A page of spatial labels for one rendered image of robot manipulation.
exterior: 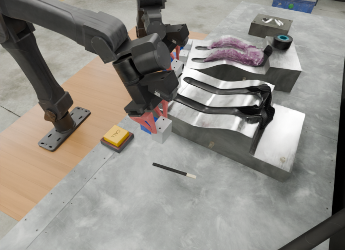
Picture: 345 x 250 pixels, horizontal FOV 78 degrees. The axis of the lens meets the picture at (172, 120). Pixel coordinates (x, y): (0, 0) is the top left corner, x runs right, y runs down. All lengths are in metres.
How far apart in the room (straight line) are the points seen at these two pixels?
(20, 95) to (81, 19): 2.14
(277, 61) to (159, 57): 0.63
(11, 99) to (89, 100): 1.70
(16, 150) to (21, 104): 1.61
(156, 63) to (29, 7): 0.27
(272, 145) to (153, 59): 0.45
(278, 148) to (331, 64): 0.71
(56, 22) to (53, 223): 0.48
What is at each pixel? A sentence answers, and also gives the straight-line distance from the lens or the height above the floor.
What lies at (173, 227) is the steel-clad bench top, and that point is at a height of 0.80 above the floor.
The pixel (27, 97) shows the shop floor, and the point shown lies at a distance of 2.51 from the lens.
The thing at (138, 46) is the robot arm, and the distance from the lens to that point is 0.45.
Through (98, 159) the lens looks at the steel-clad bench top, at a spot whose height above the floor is 0.80.
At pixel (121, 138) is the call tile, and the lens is 0.71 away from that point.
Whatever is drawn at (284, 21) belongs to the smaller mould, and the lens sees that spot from 1.47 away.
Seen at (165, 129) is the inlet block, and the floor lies 0.96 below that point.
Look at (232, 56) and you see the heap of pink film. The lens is 0.96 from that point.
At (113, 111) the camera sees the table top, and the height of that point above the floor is 0.80.
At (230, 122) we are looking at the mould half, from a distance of 0.63.
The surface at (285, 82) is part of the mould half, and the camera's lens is 0.99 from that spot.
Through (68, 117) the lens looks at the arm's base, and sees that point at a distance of 0.80.
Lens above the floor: 1.39
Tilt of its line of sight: 48 degrees down
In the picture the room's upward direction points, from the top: straight up
